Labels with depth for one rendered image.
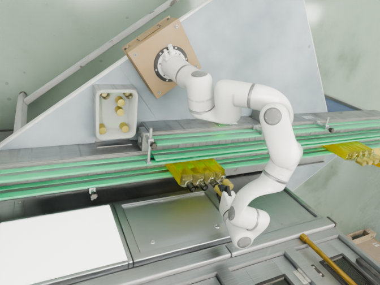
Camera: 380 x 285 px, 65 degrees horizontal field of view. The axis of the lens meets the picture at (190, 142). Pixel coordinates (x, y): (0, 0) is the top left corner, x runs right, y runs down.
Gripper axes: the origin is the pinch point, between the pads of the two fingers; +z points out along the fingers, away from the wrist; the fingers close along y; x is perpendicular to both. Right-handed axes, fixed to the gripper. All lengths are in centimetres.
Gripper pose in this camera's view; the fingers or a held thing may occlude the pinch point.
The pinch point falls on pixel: (221, 191)
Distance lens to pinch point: 127.8
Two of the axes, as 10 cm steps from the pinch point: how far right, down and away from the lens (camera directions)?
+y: 1.2, -8.9, -4.3
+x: -9.8, -0.3, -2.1
